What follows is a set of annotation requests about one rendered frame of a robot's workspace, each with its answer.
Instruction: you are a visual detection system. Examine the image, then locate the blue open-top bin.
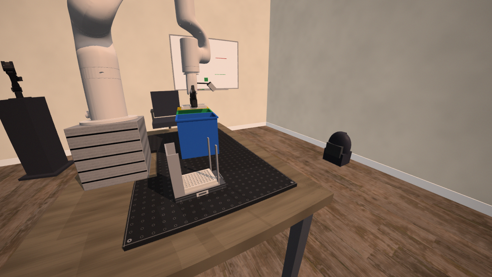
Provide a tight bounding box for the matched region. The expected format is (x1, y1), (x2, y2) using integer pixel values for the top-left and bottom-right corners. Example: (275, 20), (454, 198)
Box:
(175, 112), (219, 159)

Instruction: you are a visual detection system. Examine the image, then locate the green bin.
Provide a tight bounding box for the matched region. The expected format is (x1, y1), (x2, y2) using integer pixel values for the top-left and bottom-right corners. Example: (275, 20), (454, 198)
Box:
(176, 108), (213, 115)

